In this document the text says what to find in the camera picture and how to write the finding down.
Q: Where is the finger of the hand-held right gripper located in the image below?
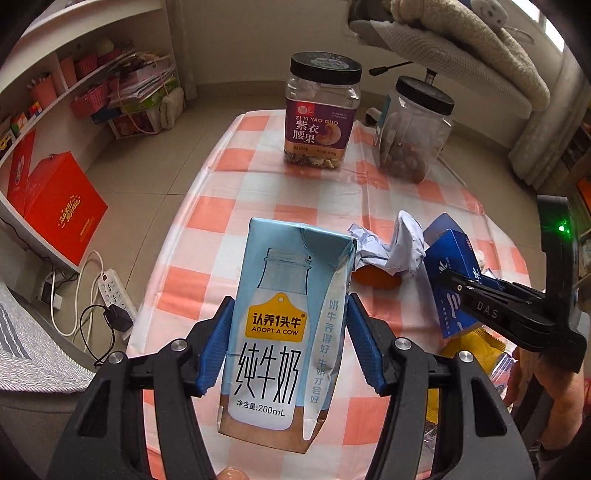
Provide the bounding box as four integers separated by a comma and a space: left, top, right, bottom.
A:
463, 295, 587, 373
438, 270, 546, 305

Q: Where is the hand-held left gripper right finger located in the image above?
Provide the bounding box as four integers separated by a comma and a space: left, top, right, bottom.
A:
346, 293, 541, 480

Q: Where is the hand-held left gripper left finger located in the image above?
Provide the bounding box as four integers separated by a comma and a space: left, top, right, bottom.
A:
46, 295, 236, 480

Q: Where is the dark blue carton box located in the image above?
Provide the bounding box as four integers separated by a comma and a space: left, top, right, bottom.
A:
422, 213, 497, 337

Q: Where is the yellow snack packet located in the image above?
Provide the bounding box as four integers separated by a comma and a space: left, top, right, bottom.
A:
425, 330, 504, 430

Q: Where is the orange carrot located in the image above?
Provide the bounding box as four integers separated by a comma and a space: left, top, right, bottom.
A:
353, 263, 402, 289

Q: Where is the light blue milk carton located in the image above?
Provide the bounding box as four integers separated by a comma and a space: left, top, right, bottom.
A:
217, 217, 357, 455

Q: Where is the white plastic bag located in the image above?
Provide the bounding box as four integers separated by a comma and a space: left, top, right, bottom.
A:
348, 210, 428, 278

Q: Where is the person's right hand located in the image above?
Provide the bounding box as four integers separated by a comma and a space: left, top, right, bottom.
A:
503, 348, 591, 418

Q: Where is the black power adapter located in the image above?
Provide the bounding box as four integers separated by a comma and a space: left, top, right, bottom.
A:
102, 305, 134, 332

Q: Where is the white power strip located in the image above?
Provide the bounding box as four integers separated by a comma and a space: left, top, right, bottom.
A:
98, 269, 138, 324

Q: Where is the clear jar with black lid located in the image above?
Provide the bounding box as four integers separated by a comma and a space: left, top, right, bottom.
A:
379, 76, 455, 183

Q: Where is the orange checkered tablecloth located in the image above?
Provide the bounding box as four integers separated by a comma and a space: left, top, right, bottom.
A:
127, 113, 532, 480

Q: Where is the grey striped cloth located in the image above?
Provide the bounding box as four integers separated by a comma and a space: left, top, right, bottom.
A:
0, 281, 95, 393

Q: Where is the red gift box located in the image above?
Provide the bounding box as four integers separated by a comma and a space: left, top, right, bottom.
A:
23, 152, 109, 266

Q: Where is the purple label nut jar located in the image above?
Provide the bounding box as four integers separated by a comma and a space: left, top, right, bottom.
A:
284, 52, 363, 171

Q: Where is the red flat box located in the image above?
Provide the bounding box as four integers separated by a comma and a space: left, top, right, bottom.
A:
7, 129, 38, 215

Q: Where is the pink plastic basket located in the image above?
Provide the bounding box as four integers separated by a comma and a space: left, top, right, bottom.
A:
70, 85, 109, 116

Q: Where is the stack of papers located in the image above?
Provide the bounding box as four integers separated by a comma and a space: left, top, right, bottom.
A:
108, 48, 178, 114

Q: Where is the white power cable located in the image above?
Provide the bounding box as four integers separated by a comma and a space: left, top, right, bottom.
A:
51, 250, 103, 335

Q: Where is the white wall shelf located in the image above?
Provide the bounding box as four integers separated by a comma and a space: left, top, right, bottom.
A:
0, 0, 185, 273

